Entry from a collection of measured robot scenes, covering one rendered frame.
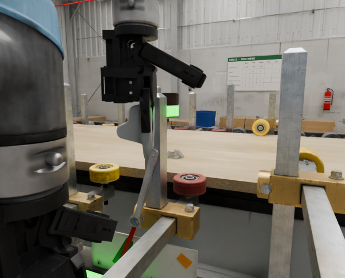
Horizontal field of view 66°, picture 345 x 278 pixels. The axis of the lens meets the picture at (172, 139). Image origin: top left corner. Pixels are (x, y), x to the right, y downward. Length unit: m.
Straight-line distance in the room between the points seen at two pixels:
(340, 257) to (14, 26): 0.32
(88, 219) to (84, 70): 10.49
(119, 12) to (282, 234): 0.45
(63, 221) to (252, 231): 0.59
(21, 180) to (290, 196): 0.40
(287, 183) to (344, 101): 7.16
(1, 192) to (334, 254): 0.28
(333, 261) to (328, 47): 7.44
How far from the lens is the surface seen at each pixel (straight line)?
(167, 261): 0.61
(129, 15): 0.44
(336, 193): 0.49
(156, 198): 0.56
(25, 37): 0.22
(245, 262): 0.83
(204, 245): 0.83
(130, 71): 0.43
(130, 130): 0.45
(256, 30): 7.91
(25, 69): 0.21
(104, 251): 0.69
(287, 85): 0.47
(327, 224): 0.36
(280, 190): 0.49
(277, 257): 0.55
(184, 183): 0.62
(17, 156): 0.22
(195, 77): 0.44
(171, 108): 0.56
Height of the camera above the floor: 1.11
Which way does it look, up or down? 10 degrees down
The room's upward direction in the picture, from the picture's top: straight up
